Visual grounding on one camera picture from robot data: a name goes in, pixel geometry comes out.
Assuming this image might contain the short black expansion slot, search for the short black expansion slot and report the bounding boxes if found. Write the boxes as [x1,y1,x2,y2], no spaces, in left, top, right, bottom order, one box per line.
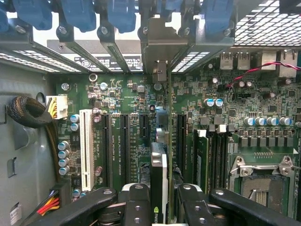
[139,113,150,139]

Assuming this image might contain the socket locking lever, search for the socket locking lever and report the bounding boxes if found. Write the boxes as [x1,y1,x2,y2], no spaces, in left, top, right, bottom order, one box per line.
[239,164,301,171]

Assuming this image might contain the CPU socket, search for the CPU socket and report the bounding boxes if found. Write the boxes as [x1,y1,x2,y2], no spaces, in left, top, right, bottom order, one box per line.
[228,155,297,211]

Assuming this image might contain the black open PC case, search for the black open PC case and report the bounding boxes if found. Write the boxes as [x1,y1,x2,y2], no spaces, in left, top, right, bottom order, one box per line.
[0,0,301,226]

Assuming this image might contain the RAM stick with white label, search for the RAM stick with white label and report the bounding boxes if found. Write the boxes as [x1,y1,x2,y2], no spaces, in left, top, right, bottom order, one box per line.
[194,129,210,193]

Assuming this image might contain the long black expansion slot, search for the long black expansion slot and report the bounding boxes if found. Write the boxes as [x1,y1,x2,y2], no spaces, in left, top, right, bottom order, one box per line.
[119,113,131,186]
[101,113,113,187]
[176,113,188,176]

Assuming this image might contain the green motherboard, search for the green motherboard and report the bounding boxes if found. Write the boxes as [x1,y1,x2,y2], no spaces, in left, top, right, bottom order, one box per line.
[55,51,301,226]

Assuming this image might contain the red and yellow wire bundle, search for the red and yellow wire bundle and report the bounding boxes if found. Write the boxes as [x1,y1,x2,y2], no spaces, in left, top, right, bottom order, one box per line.
[36,182,71,217]

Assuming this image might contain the silver USB port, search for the silver USB port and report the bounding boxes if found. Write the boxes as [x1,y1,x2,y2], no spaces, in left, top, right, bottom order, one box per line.
[236,52,251,70]
[220,52,235,70]

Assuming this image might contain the silver port housing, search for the silver port housing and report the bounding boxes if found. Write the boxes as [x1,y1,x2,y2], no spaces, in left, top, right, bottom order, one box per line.
[260,50,277,71]
[279,49,299,78]

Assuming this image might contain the twisted red black wire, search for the twisted red black wire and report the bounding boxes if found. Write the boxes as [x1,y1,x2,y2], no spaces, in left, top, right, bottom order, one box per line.
[225,60,301,89]

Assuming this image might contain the RAM slot with white clips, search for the RAM slot with white clips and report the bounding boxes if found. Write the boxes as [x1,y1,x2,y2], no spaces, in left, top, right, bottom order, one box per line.
[216,124,228,189]

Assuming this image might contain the white PCI slot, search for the white PCI slot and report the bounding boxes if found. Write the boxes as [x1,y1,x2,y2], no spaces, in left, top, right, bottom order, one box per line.
[79,109,95,192]

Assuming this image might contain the blue card retention clip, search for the blue card retention clip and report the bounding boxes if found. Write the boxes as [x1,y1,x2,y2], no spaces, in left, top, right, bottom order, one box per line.
[60,0,97,33]
[201,0,235,36]
[12,0,53,31]
[159,0,183,17]
[107,0,137,33]
[0,8,9,32]

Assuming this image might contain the black braided cable sleeve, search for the black braided cable sleeve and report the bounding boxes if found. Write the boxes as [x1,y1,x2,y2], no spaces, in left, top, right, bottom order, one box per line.
[6,95,54,129]

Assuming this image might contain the white power connector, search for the white power connector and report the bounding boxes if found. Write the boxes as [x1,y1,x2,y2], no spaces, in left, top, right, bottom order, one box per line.
[46,93,69,120]

